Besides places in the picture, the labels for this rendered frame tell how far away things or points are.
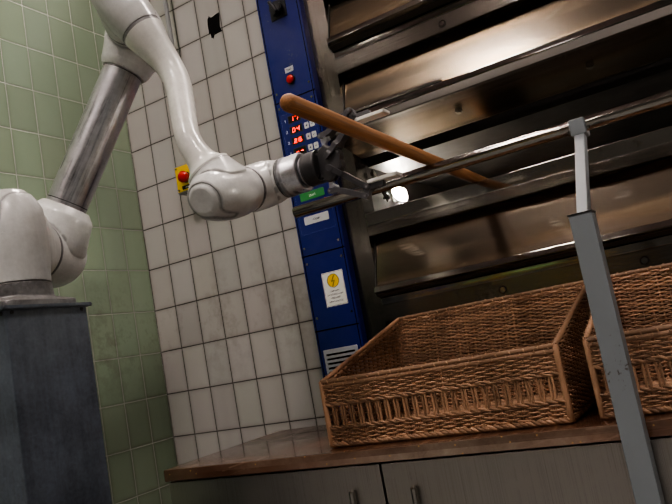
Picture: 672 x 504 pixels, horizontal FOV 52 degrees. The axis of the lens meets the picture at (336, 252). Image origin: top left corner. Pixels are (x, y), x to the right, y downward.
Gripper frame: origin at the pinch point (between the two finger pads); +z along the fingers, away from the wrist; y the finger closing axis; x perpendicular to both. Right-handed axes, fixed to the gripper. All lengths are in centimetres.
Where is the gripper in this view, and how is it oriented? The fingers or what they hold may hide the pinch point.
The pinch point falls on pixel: (388, 143)
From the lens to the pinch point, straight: 146.5
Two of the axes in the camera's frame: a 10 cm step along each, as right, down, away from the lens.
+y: 1.8, 9.7, -1.4
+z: 8.6, -2.3, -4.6
